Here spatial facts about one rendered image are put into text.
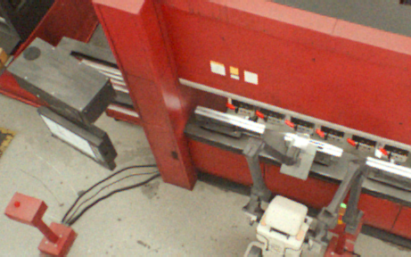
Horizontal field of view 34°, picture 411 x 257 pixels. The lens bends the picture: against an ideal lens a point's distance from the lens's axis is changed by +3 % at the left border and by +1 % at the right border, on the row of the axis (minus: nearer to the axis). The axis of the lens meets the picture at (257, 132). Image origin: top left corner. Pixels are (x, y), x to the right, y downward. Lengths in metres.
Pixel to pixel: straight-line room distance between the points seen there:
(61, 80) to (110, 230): 1.96
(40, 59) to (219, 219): 2.12
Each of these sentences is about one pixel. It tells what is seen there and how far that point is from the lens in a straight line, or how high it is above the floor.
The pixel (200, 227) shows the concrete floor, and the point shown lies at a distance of 5.32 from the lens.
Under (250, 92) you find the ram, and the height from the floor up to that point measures 1.49.
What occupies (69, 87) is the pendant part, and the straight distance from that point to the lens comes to 3.73.
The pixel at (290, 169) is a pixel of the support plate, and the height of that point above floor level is 1.00.
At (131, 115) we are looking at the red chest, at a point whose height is 0.27.
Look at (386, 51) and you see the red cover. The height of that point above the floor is 2.28.
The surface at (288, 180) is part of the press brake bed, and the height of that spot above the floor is 0.59.
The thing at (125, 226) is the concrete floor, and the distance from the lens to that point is 5.42.
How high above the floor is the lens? 4.98
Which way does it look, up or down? 62 degrees down
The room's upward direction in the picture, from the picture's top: 4 degrees counter-clockwise
